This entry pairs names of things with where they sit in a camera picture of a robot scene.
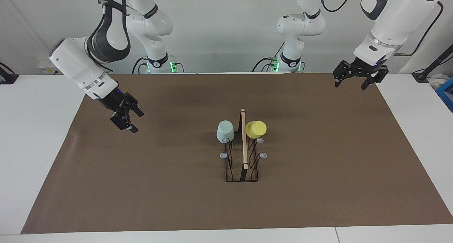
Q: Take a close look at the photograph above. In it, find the white crumpled plastic bag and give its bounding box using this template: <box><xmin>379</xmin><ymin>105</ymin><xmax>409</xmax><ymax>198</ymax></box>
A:
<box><xmin>427</xmin><ymin>74</ymin><xmax>448</xmax><ymax>90</ymax></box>

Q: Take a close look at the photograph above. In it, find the brown table mat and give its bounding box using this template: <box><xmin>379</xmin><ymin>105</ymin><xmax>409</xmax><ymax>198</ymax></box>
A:
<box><xmin>21</xmin><ymin>73</ymin><xmax>453</xmax><ymax>234</ymax></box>

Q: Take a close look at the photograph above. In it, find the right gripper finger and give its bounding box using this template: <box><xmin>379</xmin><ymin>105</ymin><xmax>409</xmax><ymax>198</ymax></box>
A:
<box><xmin>122</xmin><ymin>92</ymin><xmax>145</xmax><ymax>117</ymax></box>
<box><xmin>110</xmin><ymin>111</ymin><xmax>139</xmax><ymax>134</ymax></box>

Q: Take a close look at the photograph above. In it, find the black pole stand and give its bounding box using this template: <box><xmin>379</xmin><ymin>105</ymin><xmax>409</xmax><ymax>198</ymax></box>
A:
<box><xmin>412</xmin><ymin>44</ymin><xmax>453</xmax><ymax>83</ymax></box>

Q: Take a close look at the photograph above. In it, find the black clamp stand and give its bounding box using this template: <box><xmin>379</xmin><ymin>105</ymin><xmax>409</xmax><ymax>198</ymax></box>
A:
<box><xmin>0</xmin><ymin>62</ymin><xmax>19</xmax><ymax>85</ymax></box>

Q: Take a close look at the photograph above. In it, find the white box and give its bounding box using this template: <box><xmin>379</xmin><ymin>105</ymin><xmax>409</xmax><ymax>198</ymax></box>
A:
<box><xmin>37</xmin><ymin>56</ymin><xmax>76</xmax><ymax>75</ymax></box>

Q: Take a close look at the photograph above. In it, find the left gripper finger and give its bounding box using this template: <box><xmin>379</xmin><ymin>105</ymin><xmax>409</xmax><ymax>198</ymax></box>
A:
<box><xmin>361</xmin><ymin>67</ymin><xmax>389</xmax><ymax>91</ymax></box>
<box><xmin>333</xmin><ymin>60</ymin><xmax>355</xmax><ymax>88</ymax></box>

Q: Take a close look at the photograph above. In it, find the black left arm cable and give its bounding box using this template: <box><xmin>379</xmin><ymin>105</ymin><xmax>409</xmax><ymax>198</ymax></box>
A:
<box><xmin>319</xmin><ymin>0</ymin><xmax>445</xmax><ymax>58</ymax></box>

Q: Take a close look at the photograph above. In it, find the yellow plastic cup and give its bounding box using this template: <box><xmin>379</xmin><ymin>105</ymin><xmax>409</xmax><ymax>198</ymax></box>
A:
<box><xmin>245</xmin><ymin>120</ymin><xmax>268</xmax><ymax>139</ymax></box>

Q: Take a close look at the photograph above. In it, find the black left base cable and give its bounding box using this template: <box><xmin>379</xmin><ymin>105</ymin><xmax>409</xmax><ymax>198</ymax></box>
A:
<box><xmin>252</xmin><ymin>40</ymin><xmax>286</xmax><ymax>73</ymax></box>

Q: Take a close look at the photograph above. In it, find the pale green plastic cup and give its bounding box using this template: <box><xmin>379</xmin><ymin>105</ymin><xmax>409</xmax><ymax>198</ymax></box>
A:
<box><xmin>216</xmin><ymin>120</ymin><xmax>235</xmax><ymax>143</ymax></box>

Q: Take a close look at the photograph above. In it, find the black wire cup rack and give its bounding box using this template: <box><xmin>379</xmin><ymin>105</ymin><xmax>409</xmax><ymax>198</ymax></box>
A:
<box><xmin>220</xmin><ymin>108</ymin><xmax>267</xmax><ymax>183</ymax></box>

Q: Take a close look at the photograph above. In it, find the black right base cable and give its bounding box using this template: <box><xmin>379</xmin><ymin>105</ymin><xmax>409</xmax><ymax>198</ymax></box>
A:
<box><xmin>132</xmin><ymin>57</ymin><xmax>148</xmax><ymax>74</ymax></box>

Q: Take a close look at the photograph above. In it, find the black base cable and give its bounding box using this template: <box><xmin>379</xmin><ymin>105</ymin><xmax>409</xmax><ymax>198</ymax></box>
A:
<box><xmin>132</xmin><ymin>57</ymin><xmax>148</xmax><ymax>74</ymax></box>
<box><xmin>252</xmin><ymin>40</ymin><xmax>286</xmax><ymax>73</ymax></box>

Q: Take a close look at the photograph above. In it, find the blue box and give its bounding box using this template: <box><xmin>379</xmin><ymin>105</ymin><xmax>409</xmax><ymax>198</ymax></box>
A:
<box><xmin>436</xmin><ymin>77</ymin><xmax>453</xmax><ymax>112</ymax></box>

